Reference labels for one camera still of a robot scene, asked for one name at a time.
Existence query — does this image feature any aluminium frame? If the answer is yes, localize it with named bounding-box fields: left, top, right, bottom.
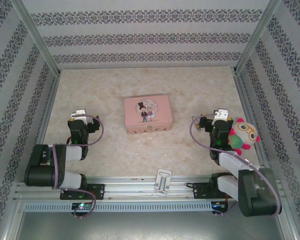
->
left=9, top=0, right=300, bottom=240

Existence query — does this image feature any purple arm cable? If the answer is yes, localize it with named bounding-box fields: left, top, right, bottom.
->
left=51, top=114, right=105, bottom=219
left=190, top=112, right=283, bottom=217

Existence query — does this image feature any pink wedding couple tin box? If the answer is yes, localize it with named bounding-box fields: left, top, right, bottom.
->
left=124, top=94, right=172, bottom=135

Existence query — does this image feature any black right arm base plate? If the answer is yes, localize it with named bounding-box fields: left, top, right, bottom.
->
left=192, top=181, right=230, bottom=200

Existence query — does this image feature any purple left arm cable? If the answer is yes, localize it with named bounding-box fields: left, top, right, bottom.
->
left=51, top=114, right=105, bottom=219

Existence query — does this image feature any grey slotted cable duct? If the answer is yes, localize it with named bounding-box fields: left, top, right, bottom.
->
left=23, top=201, right=213, bottom=213

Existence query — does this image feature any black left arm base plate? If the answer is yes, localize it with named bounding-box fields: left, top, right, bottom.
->
left=60, top=183, right=105, bottom=201

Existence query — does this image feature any grey metal panel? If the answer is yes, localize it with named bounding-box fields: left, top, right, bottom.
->
left=14, top=211, right=290, bottom=240

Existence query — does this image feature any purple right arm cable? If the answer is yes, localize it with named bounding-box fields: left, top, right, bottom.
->
left=190, top=112, right=283, bottom=217

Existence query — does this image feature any panda plush with orange glasses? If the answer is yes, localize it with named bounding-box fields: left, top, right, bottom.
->
left=227, top=118, right=262, bottom=156

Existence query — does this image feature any circuit board with green light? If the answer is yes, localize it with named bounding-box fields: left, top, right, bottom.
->
left=71, top=202, right=93, bottom=211

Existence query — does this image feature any white plastic stand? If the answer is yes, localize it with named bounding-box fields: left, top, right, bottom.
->
left=153, top=168, right=172, bottom=196

